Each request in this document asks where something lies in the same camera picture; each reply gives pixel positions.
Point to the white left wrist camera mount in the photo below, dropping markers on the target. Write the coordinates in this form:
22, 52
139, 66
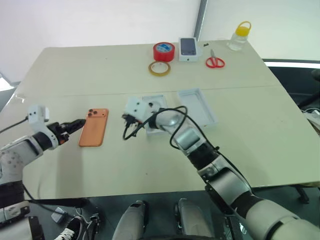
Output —
37, 115

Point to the grey foot pedal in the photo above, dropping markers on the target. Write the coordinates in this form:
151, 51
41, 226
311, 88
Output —
58, 215

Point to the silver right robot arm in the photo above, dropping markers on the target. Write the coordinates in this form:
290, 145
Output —
225, 180

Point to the grey rounded robot leg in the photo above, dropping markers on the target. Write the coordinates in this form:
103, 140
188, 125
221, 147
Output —
131, 220
192, 217

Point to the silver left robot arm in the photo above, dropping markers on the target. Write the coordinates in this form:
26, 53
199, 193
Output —
23, 150

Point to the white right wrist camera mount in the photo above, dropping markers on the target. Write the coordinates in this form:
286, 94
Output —
136, 108

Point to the black shoe white laces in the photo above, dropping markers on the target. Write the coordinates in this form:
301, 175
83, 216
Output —
68, 230

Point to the white phone box lid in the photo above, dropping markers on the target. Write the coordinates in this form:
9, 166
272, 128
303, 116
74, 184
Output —
198, 107

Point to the grey metal pole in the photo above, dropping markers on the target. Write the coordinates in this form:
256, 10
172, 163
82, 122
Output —
200, 17

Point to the small black clip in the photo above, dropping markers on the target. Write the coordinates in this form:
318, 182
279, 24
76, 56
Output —
206, 45

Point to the clear yellowish tape roll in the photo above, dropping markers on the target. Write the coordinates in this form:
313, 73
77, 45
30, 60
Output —
152, 70

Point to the white printed phone box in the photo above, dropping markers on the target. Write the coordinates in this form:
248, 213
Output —
189, 48

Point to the black table leg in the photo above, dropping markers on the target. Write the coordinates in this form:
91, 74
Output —
302, 194

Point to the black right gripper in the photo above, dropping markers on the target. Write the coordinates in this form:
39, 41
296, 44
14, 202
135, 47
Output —
131, 122

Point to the orange smartphone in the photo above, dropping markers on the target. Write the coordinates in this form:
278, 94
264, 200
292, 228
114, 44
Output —
93, 130

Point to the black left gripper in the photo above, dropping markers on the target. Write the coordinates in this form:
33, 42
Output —
59, 132

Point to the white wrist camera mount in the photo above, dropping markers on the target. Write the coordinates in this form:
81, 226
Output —
136, 108
37, 115

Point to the clear jar yellow lid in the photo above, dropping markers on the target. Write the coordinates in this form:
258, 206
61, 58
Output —
238, 40

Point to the white phone box base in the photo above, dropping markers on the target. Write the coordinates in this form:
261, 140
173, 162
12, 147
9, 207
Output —
160, 100

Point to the red tape roll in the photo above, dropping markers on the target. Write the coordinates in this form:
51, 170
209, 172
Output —
163, 55

